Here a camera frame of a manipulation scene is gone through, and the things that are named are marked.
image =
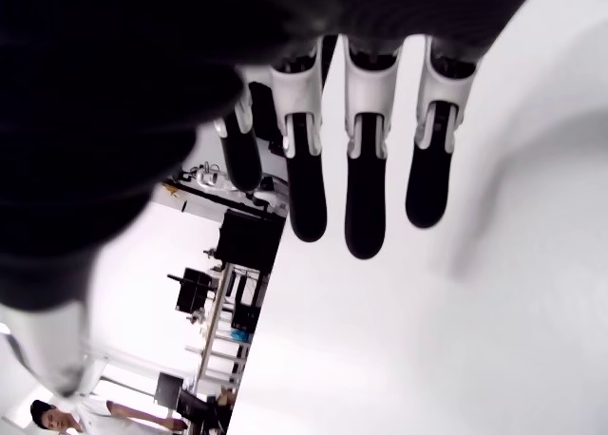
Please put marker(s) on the black equipment stand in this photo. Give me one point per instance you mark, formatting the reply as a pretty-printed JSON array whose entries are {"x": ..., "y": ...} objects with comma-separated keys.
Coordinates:
[{"x": 195, "y": 290}]

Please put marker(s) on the person in white shirt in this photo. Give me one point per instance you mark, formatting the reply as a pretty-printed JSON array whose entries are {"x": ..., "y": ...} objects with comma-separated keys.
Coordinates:
[{"x": 119, "y": 416}]

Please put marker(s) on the black chair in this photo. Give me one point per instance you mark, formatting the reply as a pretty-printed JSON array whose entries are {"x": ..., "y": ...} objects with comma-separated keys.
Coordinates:
[{"x": 199, "y": 413}]

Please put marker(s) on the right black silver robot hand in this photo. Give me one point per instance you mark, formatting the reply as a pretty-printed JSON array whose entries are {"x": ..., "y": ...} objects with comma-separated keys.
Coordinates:
[{"x": 95, "y": 98}]

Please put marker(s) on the black cabinet on casters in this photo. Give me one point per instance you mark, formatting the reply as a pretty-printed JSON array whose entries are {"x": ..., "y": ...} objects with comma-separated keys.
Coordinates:
[{"x": 247, "y": 235}]

